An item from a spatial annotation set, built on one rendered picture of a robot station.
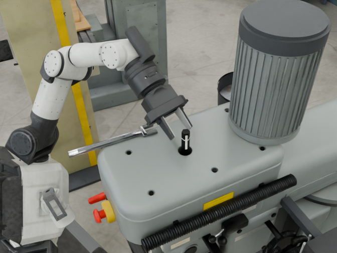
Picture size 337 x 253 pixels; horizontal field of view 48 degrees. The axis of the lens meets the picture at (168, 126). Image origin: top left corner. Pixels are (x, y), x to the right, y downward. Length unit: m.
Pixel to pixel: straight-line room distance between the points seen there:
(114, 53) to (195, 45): 4.07
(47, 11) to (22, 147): 1.43
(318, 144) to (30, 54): 1.97
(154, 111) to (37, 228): 0.62
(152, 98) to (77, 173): 2.56
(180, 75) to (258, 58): 3.62
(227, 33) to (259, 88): 4.41
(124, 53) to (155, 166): 0.29
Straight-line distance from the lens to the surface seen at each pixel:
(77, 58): 1.13
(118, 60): 0.96
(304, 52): 0.86
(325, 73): 4.81
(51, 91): 1.23
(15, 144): 1.29
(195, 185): 0.92
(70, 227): 2.70
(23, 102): 4.43
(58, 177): 1.34
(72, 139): 3.20
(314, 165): 1.24
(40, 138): 1.28
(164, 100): 0.95
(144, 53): 0.96
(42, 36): 2.64
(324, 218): 1.45
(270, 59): 0.86
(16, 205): 1.31
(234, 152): 1.00
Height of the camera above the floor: 2.62
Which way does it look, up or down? 44 degrees down
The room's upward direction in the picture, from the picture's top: 2 degrees counter-clockwise
